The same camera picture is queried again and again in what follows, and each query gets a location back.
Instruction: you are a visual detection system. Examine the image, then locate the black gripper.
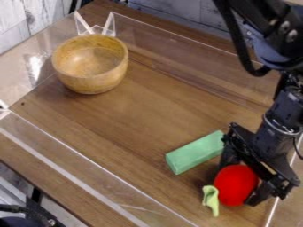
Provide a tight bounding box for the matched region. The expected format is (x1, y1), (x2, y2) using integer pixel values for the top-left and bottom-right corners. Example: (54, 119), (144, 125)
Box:
(219, 122), (301, 207)

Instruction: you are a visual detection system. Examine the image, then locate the red plush strawberry toy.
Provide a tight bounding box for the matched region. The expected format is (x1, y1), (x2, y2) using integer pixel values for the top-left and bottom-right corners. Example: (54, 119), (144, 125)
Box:
(203, 164), (259, 217)

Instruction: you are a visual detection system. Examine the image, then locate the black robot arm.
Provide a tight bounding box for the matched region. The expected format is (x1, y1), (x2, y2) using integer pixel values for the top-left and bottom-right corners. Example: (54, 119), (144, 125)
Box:
(214, 0), (303, 207)

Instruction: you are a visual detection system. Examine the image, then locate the green rectangular block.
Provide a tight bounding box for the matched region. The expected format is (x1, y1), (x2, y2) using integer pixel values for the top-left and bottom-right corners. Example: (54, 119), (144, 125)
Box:
(164, 130), (225, 175)

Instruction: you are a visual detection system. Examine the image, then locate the clear acrylic tray barrier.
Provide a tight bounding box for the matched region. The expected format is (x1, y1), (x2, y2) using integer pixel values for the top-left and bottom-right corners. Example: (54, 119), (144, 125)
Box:
(0, 12), (303, 227)

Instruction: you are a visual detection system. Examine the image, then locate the wooden bowl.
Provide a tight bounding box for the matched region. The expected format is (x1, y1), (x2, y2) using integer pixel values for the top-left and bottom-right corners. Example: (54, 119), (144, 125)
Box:
(51, 35), (130, 94)

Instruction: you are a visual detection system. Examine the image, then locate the black metal bracket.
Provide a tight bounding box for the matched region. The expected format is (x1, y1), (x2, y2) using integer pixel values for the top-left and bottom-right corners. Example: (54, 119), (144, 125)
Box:
(27, 188), (67, 227)

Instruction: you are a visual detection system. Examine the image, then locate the black cable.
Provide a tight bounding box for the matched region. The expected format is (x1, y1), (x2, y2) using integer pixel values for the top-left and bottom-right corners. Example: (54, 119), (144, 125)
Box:
(0, 203), (28, 215)

